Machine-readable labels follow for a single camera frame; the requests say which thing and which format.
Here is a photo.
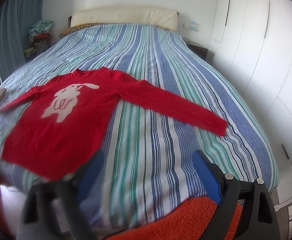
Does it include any red sweater with white bunny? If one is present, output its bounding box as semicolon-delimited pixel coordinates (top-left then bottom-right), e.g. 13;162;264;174
0;67;227;180

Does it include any orange fuzzy clothing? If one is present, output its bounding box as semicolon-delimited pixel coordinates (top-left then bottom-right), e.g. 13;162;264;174
106;195;244;240

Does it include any pile of clothes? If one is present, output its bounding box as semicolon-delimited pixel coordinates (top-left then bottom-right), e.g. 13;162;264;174
24;20;55;58

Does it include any blue green striped bedspread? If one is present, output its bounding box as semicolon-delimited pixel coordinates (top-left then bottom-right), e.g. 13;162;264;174
0;24;279;229

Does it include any yellow patterned pillow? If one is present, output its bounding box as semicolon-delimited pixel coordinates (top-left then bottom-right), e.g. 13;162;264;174
58;23;101;38

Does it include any dark bedside table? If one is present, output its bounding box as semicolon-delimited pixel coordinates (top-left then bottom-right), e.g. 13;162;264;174
186;41;208;60

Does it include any teal curtain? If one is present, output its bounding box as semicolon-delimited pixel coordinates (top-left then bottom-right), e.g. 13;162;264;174
0;0;43;85

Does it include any cream padded headboard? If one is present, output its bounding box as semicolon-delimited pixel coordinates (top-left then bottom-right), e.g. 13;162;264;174
69;5;179;31

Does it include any wall socket with blue stickers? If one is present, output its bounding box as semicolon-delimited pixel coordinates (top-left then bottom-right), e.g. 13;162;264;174
183;21;199;31

